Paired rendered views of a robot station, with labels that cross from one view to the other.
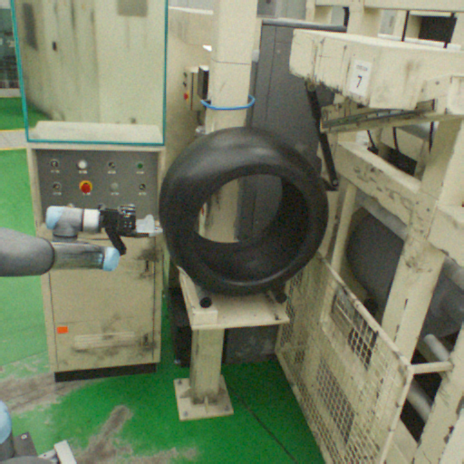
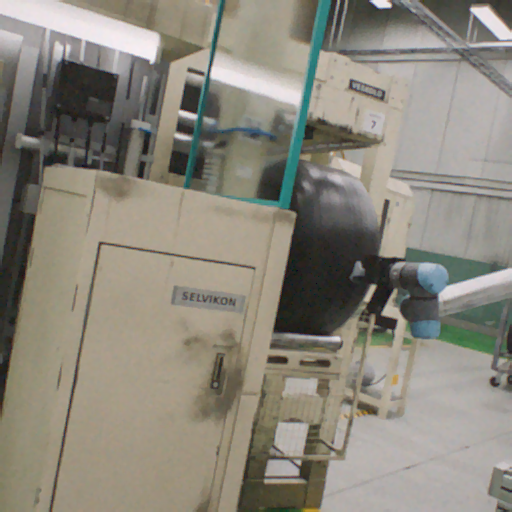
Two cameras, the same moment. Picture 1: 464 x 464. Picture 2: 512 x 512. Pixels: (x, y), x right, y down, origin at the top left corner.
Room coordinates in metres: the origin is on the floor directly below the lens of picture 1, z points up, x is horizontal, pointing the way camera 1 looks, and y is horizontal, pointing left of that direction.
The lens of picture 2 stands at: (2.09, 2.09, 1.23)
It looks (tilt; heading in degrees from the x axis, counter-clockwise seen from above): 3 degrees down; 259
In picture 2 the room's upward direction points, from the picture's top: 11 degrees clockwise
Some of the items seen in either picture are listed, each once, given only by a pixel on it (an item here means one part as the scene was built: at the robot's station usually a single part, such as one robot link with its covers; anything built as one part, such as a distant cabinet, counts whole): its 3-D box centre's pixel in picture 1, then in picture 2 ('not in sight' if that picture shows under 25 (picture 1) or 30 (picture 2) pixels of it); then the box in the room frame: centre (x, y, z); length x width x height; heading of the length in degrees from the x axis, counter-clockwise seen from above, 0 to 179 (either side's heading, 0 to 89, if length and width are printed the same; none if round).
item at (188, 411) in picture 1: (202, 394); not in sight; (1.79, 0.08, 0.02); 0.27 x 0.27 x 0.04; 16
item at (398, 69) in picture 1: (361, 64); (306, 106); (1.51, -0.33, 1.71); 0.61 x 0.25 x 0.15; 16
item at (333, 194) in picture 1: (308, 215); not in sight; (1.86, -0.31, 1.05); 0.20 x 0.15 x 0.30; 16
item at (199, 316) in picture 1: (197, 290); (289, 357); (1.51, 0.12, 0.84); 0.36 x 0.09 x 0.06; 16
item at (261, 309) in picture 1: (230, 296); (267, 357); (1.55, -0.01, 0.80); 0.37 x 0.36 x 0.02; 106
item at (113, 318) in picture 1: (103, 256); (107, 464); (2.03, 0.65, 0.63); 0.56 x 0.41 x 1.27; 106
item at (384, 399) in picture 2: not in sight; (370, 355); (0.04, -2.65, 0.40); 0.60 x 0.35 x 0.80; 128
